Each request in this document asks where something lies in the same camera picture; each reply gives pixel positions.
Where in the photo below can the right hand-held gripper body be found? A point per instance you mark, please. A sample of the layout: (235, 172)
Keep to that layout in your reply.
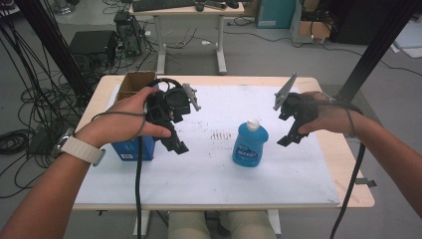
(303, 108)

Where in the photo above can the person's beige trousers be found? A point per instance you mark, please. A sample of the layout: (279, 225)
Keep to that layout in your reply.
(189, 227)

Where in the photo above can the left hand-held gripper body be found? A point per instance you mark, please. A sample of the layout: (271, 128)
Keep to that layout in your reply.
(166, 104)

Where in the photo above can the black equipment box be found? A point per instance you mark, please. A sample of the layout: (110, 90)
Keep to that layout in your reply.
(93, 45)

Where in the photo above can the light wooden table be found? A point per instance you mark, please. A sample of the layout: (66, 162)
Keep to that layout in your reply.
(352, 186)

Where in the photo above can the teal box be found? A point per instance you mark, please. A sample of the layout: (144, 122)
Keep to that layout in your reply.
(275, 15)

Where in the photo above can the black keyboard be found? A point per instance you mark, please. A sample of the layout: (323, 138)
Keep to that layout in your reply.
(159, 4)

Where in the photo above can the black metal stand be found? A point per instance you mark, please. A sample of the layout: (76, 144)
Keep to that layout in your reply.
(375, 49)
(49, 43)

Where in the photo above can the blue bottle with white cap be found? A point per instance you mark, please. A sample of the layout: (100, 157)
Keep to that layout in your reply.
(249, 146)

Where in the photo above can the open brown cardboard box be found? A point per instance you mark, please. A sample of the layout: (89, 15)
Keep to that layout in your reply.
(313, 30)

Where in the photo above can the dark cabinet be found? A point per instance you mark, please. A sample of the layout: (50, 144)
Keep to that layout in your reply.
(358, 20)

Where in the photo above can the person's right hand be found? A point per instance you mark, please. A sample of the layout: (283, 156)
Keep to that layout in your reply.
(331, 116)

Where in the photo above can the black chair part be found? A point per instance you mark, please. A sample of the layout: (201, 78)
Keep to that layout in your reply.
(217, 227)

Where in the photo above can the blue cardboard box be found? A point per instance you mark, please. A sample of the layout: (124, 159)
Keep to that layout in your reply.
(127, 150)

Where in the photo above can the white band wristwatch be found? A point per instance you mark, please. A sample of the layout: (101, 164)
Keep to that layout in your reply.
(83, 149)

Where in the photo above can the black computer tower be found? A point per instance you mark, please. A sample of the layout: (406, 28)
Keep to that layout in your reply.
(131, 33)

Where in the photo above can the person's left hand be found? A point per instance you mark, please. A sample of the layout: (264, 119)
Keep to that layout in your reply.
(122, 119)

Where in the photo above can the white sheets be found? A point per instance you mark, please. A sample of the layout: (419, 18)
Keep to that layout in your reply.
(409, 38)

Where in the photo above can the white desk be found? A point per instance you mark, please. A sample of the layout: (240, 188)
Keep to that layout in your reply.
(185, 10)

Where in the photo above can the black computer mouse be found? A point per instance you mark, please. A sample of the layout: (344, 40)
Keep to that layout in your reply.
(199, 6)

